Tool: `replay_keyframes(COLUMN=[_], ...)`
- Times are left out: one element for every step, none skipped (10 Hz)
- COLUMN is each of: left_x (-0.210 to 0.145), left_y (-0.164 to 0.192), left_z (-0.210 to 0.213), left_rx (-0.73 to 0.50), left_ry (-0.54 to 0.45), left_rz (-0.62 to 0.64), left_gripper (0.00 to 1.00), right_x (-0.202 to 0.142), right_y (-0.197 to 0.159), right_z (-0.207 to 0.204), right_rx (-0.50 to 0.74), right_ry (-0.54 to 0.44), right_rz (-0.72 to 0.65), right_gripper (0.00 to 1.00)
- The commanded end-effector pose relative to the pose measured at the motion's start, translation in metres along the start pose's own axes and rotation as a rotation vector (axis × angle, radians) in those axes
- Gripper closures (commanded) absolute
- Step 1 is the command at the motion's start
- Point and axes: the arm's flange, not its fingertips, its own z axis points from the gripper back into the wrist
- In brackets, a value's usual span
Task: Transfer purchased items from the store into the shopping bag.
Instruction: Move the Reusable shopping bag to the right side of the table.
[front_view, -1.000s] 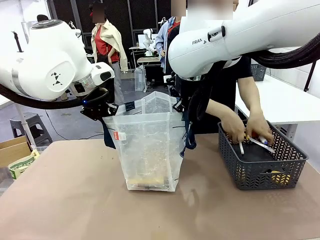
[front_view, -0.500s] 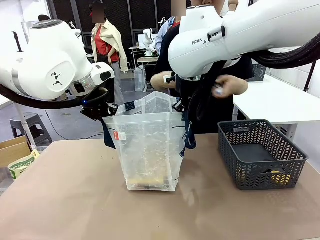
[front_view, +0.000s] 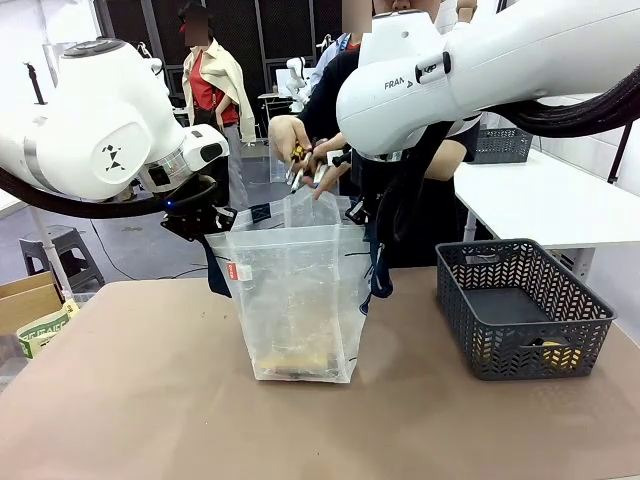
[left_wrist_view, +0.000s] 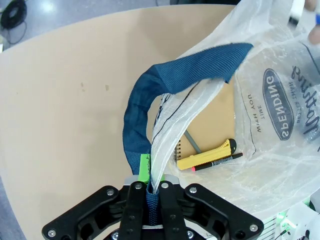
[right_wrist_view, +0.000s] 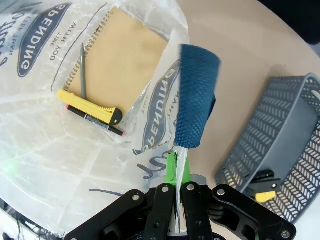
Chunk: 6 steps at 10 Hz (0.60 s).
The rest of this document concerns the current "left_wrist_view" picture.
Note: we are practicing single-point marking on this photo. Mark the black marker pen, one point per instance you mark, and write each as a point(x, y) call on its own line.
point(220, 162)

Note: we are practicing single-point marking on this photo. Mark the yellow utility knife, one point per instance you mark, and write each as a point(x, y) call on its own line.
point(200, 160)

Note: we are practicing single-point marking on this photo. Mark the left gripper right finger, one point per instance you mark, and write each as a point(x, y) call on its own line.
point(200, 212)

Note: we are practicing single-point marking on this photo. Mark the kraft spiral notebook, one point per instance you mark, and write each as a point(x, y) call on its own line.
point(212, 120)

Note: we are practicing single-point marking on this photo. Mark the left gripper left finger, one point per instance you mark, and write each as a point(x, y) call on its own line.
point(100, 212)

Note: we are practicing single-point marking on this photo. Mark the grey pencil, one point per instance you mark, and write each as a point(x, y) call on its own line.
point(193, 142)

